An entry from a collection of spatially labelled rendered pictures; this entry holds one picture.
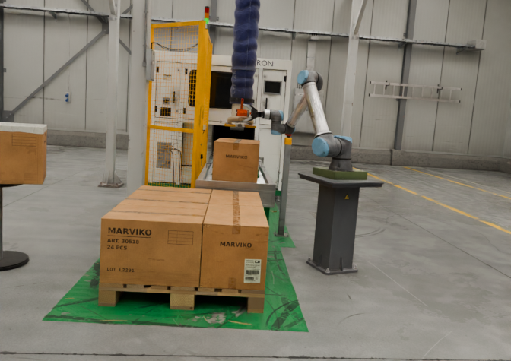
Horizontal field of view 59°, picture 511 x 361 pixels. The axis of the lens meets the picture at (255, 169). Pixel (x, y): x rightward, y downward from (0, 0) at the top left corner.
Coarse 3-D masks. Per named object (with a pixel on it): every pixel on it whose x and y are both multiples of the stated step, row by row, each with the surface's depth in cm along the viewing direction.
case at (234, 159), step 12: (216, 144) 397; (228, 144) 397; (240, 144) 396; (252, 144) 396; (216, 156) 398; (228, 156) 398; (240, 156) 398; (252, 156) 397; (216, 168) 399; (228, 168) 399; (240, 168) 399; (252, 168) 399; (216, 180) 401; (228, 180) 400; (240, 180) 400; (252, 180) 400
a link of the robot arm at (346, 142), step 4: (336, 136) 356; (340, 136) 355; (344, 136) 354; (340, 140) 353; (344, 140) 353; (348, 140) 354; (344, 144) 353; (348, 144) 355; (344, 148) 353; (348, 148) 355; (340, 152) 351; (344, 152) 354; (348, 152) 356; (336, 156) 354; (340, 156) 355; (344, 156) 355; (348, 156) 356
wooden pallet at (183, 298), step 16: (112, 288) 272; (128, 288) 272; (144, 288) 273; (160, 288) 273; (176, 288) 273; (192, 288) 274; (208, 288) 274; (112, 304) 273; (176, 304) 275; (192, 304) 275; (256, 304) 277
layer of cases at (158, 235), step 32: (160, 192) 357; (192, 192) 367; (224, 192) 377; (256, 192) 387; (128, 224) 267; (160, 224) 268; (192, 224) 269; (224, 224) 270; (256, 224) 276; (128, 256) 270; (160, 256) 271; (192, 256) 272; (224, 256) 273; (256, 256) 273; (224, 288) 275; (256, 288) 276
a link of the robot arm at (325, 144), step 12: (300, 72) 365; (312, 72) 365; (312, 84) 360; (312, 96) 358; (312, 108) 356; (312, 120) 357; (324, 120) 353; (324, 132) 347; (312, 144) 351; (324, 144) 341; (336, 144) 348; (324, 156) 347
